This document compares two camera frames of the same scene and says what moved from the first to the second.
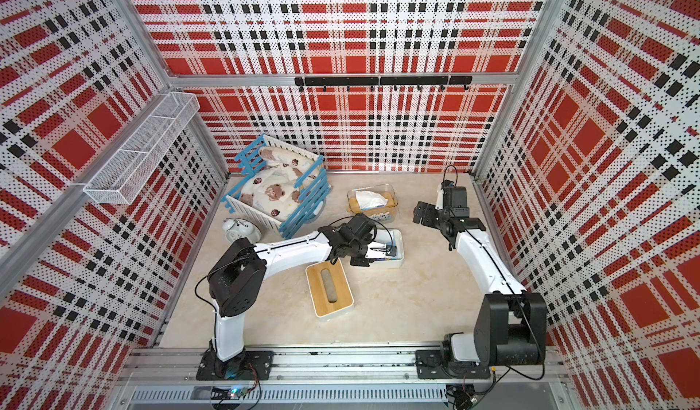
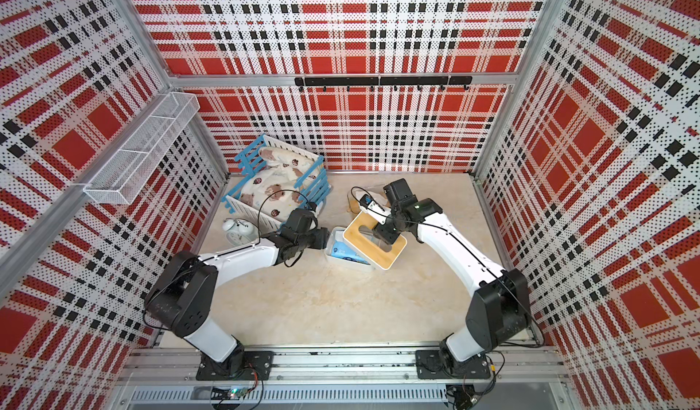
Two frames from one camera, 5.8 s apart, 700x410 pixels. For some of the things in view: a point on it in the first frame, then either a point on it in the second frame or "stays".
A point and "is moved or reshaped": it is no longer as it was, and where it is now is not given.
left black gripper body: [358, 251] → [315, 239]
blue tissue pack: [389, 258] is moved or reshaped
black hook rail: [372, 81] stays
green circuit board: [237, 394] stays
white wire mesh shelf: [127, 171] stays
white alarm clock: [237, 229] stays
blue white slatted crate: [282, 185] stays
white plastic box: [392, 237] is moved or reshaped
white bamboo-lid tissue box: [330, 290] is moved or reshaped
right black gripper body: [432, 216] → [392, 228]
